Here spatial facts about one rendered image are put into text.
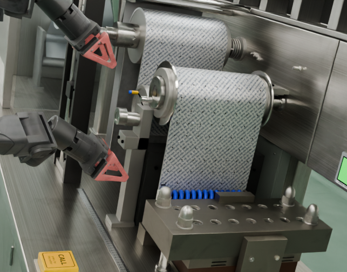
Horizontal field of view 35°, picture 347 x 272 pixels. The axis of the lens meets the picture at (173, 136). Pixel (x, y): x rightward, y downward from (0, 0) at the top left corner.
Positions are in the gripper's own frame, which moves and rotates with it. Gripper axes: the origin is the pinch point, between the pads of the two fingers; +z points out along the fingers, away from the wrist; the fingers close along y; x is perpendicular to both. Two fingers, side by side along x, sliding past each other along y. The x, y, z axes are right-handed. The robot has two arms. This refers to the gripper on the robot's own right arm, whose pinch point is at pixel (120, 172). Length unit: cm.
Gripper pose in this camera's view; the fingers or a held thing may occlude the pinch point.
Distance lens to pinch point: 122.8
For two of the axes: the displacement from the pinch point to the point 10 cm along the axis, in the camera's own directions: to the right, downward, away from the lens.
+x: 6.1, -7.9, -0.5
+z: 6.9, 5.1, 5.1
